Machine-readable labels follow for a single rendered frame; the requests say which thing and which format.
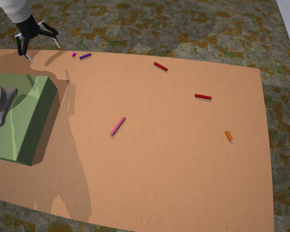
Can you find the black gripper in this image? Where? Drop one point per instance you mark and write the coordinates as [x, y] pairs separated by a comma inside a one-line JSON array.
[[30, 29]]

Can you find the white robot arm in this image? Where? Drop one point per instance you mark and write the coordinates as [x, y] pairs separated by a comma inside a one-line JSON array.
[[18, 11]]

